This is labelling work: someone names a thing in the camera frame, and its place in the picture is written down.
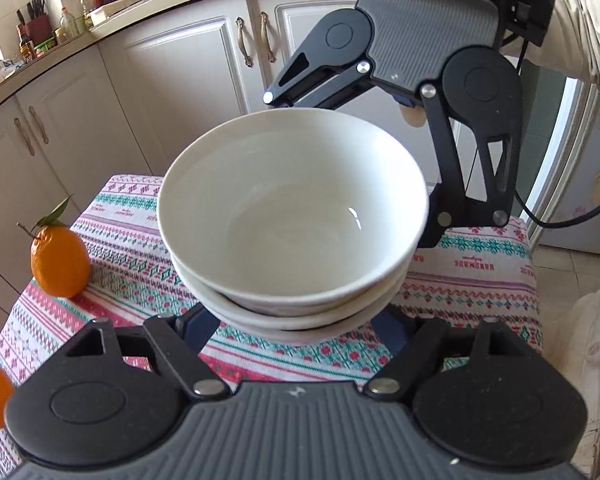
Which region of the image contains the orange with green leaf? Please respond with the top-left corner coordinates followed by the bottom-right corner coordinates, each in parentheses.
top-left (17, 195), bottom-right (92, 298)

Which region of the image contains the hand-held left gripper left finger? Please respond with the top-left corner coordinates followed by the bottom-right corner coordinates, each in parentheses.
top-left (55, 304), bottom-right (231, 400)

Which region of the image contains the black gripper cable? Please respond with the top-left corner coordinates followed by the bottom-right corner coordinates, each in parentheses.
top-left (500, 30), bottom-right (600, 228)

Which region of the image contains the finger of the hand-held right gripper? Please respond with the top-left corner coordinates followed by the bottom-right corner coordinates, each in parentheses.
top-left (417, 85), bottom-right (513, 248)
top-left (264, 35), bottom-right (376, 109)

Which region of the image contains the white tray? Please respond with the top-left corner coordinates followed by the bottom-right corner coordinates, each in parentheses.
top-left (89, 0), bottom-right (147, 27)

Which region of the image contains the white bowl pink flower print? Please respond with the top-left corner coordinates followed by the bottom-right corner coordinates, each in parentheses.
top-left (170, 252), bottom-right (411, 332)
top-left (156, 108), bottom-right (429, 317)
top-left (200, 300), bottom-right (398, 346)

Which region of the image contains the white refrigerator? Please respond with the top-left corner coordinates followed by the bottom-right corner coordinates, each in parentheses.
top-left (530, 75), bottom-right (600, 256)

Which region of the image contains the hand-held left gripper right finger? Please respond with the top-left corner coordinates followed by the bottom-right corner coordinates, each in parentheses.
top-left (365, 306), bottom-right (546, 401)

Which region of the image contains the person's right forearm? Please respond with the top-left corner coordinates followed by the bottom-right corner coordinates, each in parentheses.
top-left (502, 0), bottom-right (600, 93)

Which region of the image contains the dark sauce bottle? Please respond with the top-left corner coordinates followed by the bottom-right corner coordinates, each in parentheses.
top-left (17, 24), bottom-right (37, 61)

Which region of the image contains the striped patterned tablecloth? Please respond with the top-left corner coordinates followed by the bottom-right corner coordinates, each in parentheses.
top-left (0, 175), bottom-right (543, 480)

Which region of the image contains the grey kitchen countertop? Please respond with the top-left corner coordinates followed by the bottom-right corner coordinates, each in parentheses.
top-left (0, 0), bottom-right (356, 126)

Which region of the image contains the red knife block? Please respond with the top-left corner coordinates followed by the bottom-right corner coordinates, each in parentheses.
top-left (16, 0), bottom-right (52, 47)

